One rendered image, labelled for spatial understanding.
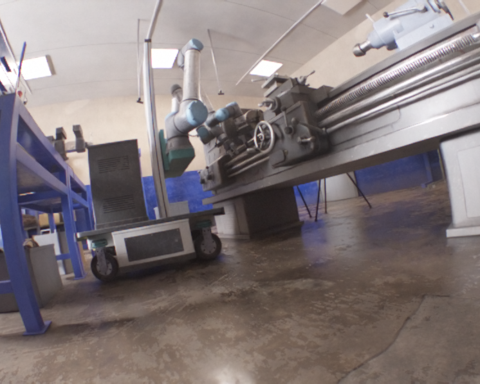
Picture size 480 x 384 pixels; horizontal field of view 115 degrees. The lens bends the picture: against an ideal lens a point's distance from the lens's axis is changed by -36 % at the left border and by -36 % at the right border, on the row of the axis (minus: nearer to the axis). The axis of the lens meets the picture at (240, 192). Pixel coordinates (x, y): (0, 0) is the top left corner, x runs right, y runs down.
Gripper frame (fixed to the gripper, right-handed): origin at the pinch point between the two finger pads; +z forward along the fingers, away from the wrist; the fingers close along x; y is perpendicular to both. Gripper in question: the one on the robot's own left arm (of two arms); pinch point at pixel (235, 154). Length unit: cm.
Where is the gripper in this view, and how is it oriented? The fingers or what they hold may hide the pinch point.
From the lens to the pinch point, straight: 215.4
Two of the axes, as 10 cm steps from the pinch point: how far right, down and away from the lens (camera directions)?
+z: 5.8, 8.1, -0.6
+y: 7.9, -5.5, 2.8
